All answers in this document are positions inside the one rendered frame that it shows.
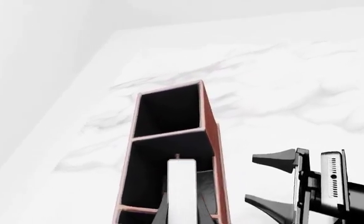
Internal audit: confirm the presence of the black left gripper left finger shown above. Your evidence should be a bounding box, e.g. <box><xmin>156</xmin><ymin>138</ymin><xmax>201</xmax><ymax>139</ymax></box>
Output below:
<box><xmin>151</xmin><ymin>190</ymin><xmax>169</xmax><ymax>224</ymax></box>

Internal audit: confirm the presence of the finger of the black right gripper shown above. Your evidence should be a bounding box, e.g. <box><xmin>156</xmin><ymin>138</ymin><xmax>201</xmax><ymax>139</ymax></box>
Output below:
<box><xmin>251</xmin><ymin>148</ymin><xmax>297</xmax><ymax>174</ymax></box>
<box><xmin>244</xmin><ymin>193</ymin><xmax>296</xmax><ymax>224</ymax></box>

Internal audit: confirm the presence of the red-brown desk caddy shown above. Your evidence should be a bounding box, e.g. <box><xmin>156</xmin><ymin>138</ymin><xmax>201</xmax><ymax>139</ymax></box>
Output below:
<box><xmin>112</xmin><ymin>79</ymin><xmax>232</xmax><ymax>224</ymax></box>

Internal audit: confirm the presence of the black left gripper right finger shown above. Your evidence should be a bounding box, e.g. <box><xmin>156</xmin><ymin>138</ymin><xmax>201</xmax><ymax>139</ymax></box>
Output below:
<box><xmin>195</xmin><ymin>169</ymin><xmax>218</xmax><ymax>224</ymax></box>

